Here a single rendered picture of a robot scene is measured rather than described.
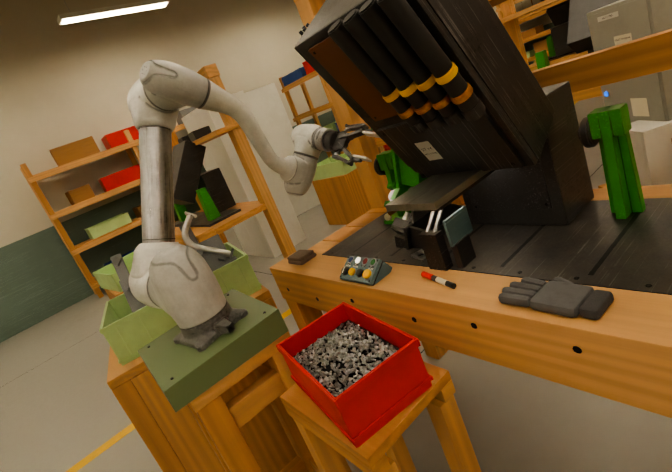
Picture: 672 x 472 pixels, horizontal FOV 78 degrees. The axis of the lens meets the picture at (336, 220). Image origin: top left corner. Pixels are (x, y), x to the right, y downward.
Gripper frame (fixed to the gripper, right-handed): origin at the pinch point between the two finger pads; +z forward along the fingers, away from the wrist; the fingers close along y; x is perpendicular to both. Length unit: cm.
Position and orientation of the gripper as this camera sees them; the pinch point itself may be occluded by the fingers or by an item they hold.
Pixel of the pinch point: (368, 146)
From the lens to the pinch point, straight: 145.0
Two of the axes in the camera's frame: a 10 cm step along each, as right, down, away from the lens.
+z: 6.6, 2.4, -7.1
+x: 6.5, 3.0, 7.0
